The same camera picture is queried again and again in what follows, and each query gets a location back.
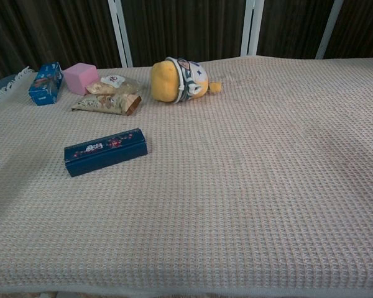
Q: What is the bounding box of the beige waffle blanket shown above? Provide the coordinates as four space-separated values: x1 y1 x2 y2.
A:
0 55 373 296

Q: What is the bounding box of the yellow plush toy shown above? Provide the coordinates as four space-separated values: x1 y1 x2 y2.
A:
150 56 223 103

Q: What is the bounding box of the clear snack bag red logo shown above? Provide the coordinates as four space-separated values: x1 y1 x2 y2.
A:
85 74 144 96

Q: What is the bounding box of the brown snack packet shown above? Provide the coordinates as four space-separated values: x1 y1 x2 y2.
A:
71 93 142 117

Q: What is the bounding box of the dark brown screen panel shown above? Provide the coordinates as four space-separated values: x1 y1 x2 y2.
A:
325 0 373 60
257 0 335 58
0 0 122 78
121 0 247 68

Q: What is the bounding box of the pink foam cube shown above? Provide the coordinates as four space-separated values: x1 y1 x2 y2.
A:
62 62 99 96

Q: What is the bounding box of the blue cookie box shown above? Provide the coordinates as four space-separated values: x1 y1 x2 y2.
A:
27 61 65 107

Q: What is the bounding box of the white screen frame post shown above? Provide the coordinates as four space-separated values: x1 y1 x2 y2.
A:
315 0 344 60
239 0 265 57
107 0 134 68

